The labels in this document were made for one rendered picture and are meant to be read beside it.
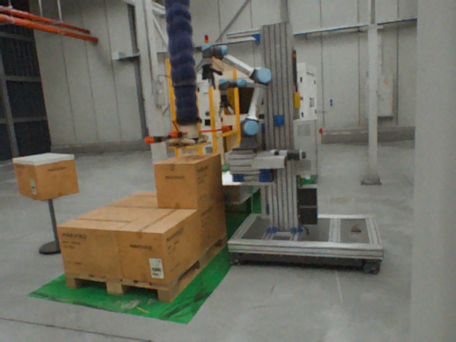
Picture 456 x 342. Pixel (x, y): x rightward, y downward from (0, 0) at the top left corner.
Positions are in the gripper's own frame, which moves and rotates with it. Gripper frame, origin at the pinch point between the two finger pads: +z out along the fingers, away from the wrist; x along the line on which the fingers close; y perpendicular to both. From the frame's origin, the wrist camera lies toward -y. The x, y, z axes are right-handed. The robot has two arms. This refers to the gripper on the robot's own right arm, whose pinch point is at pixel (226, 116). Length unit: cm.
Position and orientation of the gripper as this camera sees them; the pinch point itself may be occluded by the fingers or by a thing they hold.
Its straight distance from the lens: 353.0
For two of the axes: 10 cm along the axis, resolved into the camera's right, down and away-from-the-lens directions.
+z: 0.8, 9.8, 1.9
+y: -3.7, 2.1, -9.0
